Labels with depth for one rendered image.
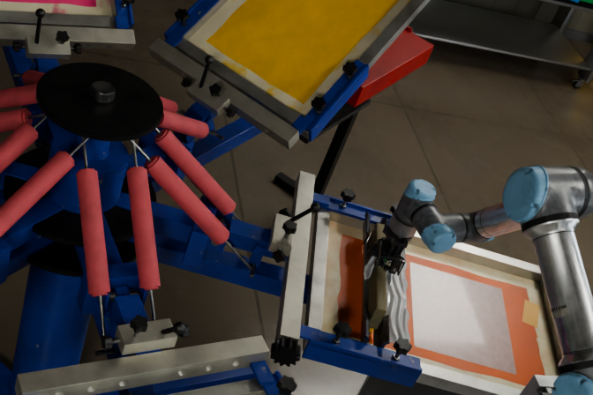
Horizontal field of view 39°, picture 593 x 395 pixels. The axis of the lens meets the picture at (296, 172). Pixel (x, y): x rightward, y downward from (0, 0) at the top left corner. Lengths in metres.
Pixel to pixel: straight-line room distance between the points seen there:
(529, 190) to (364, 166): 2.93
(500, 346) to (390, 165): 2.40
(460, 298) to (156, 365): 1.01
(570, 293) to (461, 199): 3.03
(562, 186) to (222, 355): 0.84
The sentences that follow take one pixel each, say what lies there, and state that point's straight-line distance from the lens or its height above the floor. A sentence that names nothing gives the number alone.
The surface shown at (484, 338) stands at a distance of 2.49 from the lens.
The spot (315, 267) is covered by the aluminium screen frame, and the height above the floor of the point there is 0.99.
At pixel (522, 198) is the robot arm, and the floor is 1.63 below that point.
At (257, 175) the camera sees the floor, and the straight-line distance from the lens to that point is 4.27.
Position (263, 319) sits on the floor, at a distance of 3.56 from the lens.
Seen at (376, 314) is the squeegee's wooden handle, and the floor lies 1.04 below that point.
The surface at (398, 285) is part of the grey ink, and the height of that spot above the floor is 0.96.
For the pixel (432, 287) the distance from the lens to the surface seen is 2.54.
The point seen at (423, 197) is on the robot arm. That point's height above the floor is 1.35.
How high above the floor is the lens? 2.52
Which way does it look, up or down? 35 degrees down
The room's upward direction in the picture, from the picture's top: 22 degrees clockwise
